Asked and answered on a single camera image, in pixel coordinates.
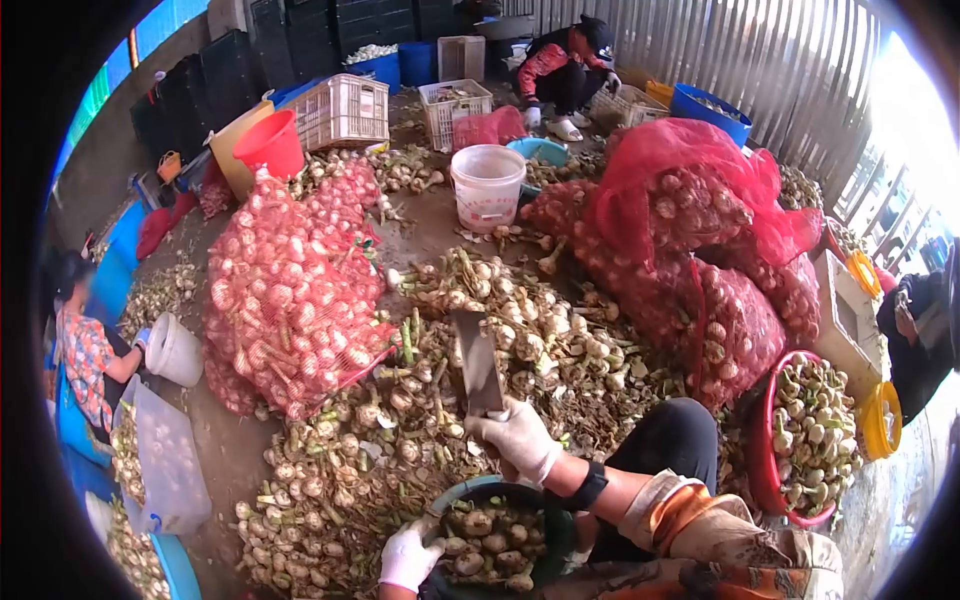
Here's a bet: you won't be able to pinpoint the plain white bucket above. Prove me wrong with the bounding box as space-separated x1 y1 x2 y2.
144 311 206 389

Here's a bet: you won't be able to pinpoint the small garlic pile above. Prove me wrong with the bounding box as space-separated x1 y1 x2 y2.
117 258 200 342

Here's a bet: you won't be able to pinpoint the blue plastic barrel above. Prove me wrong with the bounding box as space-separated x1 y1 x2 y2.
397 41 440 89

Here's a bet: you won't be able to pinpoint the stack of black crates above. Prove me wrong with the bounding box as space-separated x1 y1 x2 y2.
129 0 459 162

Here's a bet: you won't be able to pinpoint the person's left fingers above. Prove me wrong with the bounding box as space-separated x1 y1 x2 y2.
408 516 448 573

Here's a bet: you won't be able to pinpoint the person's left hand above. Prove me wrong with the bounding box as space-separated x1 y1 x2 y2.
377 516 448 595

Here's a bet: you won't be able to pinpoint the black wrist band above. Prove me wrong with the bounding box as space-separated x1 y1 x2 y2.
564 460 610 514

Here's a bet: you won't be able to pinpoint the large pile of untrimmed garlic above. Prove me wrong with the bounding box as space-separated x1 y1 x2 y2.
232 243 691 600

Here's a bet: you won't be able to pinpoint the red cloth bag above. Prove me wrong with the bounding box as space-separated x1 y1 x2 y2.
135 191 202 261

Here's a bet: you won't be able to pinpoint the blue round tub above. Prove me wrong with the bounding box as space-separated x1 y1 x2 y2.
669 82 754 149

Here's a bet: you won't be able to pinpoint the big pink mesh garlic sack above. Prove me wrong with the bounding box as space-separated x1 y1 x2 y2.
201 166 400 423

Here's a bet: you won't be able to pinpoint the person's legs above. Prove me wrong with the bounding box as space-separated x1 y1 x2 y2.
581 397 721 565

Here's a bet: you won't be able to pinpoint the white crate with scraps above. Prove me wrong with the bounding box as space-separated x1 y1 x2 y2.
418 78 495 154

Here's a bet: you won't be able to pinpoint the heap of trimmed garlic bulbs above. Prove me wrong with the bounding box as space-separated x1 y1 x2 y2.
438 496 549 594

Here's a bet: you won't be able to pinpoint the garlic bulbs with short stems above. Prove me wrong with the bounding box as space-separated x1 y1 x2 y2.
771 352 864 519

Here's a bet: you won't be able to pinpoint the short red mesh garlic sack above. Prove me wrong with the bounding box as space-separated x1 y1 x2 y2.
750 251 824 348

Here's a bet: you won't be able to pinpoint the blue barrel with garlic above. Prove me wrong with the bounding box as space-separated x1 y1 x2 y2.
343 43 402 96

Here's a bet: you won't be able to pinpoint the red plastic bucket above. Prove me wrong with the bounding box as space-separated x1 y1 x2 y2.
231 109 306 183

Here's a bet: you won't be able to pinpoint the small pink mesh garlic sack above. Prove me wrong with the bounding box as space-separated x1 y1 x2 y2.
291 153 385 249

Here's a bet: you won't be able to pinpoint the row of garlic with stems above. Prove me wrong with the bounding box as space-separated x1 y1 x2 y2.
105 401 172 600

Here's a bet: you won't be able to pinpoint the wide white plastic crate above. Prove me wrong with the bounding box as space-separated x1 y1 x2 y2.
283 73 391 153

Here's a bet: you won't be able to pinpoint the tall red mesh garlic sack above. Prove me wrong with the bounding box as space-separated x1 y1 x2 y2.
675 255 790 412

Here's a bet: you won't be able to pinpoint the white foam box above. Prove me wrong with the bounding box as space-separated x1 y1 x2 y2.
812 249 886 384

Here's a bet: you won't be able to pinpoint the yellow plastic bucket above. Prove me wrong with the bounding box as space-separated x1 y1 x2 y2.
845 249 884 300
856 381 904 462

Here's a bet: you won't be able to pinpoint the tall pale plastic crate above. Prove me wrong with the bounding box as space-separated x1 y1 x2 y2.
437 35 487 84

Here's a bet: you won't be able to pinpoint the person's right fingers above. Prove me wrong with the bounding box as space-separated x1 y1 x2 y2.
463 397 530 460

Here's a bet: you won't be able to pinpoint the dark green plastic basin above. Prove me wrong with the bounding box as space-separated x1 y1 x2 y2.
421 474 579 600

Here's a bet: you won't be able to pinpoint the clear plastic bin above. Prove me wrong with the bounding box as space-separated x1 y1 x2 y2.
112 375 214 537

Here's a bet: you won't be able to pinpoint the dark red mesh garlic sack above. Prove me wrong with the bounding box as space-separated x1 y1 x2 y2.
519 178 680 350

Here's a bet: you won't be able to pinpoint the low white plastic crate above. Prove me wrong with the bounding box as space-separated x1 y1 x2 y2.
588 84 671 130

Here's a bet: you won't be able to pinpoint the empty red mesh bag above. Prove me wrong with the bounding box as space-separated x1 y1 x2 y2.
451 105 530 153

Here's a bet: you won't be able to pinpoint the teal plastic basin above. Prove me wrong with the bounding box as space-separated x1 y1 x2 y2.
506 136 571 169

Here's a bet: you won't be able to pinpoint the person's right hand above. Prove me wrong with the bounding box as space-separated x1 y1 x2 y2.
463 396 564 487

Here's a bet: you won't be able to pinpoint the tan plastic bin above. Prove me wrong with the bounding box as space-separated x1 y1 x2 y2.
207 99 276 204

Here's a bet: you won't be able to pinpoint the blue plastic basin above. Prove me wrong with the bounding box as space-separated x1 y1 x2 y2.
148 531 204 600

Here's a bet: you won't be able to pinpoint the red plastic basin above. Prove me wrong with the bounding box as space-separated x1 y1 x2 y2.
747 349 838 529

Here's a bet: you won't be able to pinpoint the open red mesh garlic sack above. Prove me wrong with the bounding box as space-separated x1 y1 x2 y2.
583 117 826 273

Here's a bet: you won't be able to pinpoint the white bucket with red print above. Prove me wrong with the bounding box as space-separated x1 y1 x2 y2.
450 144 528 234

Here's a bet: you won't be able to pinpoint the person's body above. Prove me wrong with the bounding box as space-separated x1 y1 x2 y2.
536 491 846 600

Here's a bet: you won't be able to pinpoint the steel cleaver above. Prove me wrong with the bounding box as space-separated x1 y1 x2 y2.
450 309 510 420

